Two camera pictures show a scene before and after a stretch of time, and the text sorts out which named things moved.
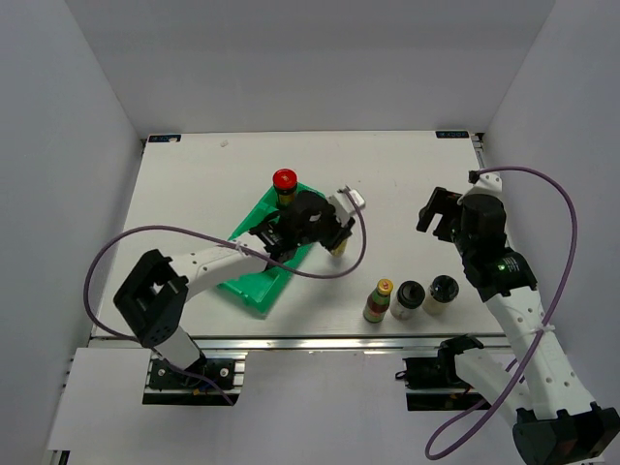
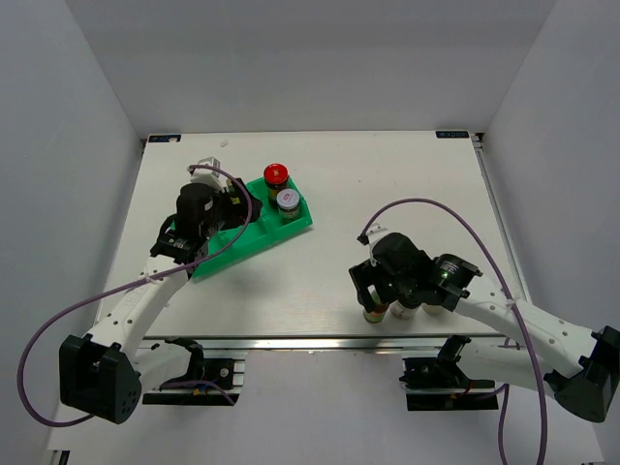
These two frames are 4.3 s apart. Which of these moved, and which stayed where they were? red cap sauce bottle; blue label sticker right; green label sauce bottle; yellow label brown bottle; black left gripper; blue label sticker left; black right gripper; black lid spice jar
Moved: black left gripper; yellow label brown bottle; red cap sauce bottle; black right gripper
Stayed: blue label sticker left; green label sauce bottle; black lid spice jar; blue label sticker right
